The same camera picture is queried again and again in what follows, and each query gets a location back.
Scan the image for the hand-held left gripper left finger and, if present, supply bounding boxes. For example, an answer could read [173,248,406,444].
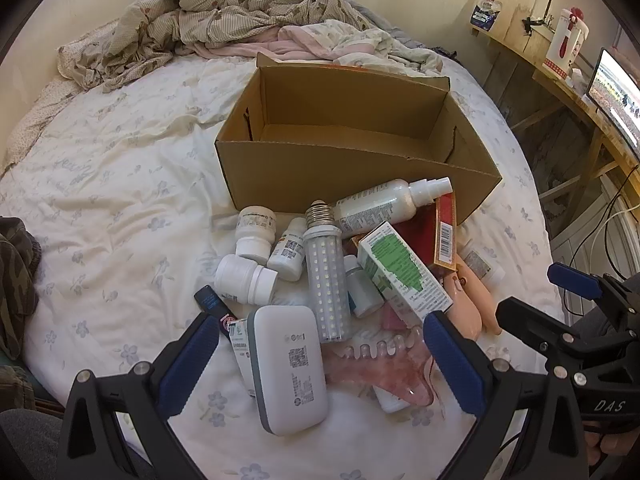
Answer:
[55,312,221,480]

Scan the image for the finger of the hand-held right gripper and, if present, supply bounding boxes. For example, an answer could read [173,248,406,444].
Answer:
[546,261,632,312]
[495,296,593,357]

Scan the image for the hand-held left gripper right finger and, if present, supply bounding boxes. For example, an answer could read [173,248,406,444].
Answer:
[422,310,591,480]

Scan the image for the small white green packet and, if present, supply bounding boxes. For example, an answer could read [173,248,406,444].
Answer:
[227,320,258,401]

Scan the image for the pink scraping comb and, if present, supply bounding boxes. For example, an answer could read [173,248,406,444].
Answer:
[325,322,436,406]

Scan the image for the plain white bottle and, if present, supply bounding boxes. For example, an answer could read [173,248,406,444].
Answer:
[372,385,416,415]

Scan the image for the white portable router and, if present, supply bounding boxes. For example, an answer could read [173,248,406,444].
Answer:
[246,305,330,437]

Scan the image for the green and white carton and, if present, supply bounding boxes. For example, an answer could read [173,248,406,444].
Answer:
[357,221,454,328]

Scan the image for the large white pill bottle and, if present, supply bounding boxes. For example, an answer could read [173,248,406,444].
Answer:
[214,254,279,306]

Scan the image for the blue label small white bottle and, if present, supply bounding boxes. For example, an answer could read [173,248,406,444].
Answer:
[342,254,385,318]

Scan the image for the red cigarette box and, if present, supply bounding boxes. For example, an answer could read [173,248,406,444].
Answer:
[350,192,458,281]

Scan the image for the orange label white pill bottle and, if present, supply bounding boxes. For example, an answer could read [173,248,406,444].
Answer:
[266,216,307,282]

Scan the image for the white corn light bulb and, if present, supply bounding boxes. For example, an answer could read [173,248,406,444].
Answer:
[304,200,353,345]

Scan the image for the wide white pill bottle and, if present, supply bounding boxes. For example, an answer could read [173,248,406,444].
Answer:
[235,206,277,266]

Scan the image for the white spray bottle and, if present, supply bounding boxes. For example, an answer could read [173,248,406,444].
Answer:
[332,176,454,236]

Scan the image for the brown cardboard box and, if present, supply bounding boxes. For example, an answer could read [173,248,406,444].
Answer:
[214,52,503,226]

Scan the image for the person's right hand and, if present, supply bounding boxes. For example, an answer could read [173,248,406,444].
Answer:
[582,422,640,480]

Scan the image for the white cabinet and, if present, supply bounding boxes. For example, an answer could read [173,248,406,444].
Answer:
[547,200,640,321]

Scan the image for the wooden desk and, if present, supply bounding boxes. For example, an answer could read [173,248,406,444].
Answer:
[470,25,640,211]

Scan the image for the person's grey trouser leg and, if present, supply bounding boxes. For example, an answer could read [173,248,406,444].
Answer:
[0,407,151,480]

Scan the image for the computer monitor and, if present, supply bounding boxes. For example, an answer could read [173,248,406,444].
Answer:
[586,47,640,156]

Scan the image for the white floral duvet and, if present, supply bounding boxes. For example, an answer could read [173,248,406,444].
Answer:
[0,50,566,480]

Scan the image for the camouflage garment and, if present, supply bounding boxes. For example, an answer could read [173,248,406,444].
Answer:
[0,216,42,361]

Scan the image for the black clip stand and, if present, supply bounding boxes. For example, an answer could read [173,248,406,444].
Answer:
[522,15,556,36]

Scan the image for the blue and white packet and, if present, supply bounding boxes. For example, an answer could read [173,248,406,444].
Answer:
[469,0,503,31]

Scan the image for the crumpled beige quilt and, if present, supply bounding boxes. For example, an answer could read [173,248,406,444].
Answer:
[57,0,376,93]

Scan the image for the black cable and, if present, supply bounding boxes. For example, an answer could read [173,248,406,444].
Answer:
[562,162,640,321]

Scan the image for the white cable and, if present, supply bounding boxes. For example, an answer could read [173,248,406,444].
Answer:
[575,207,640,261]

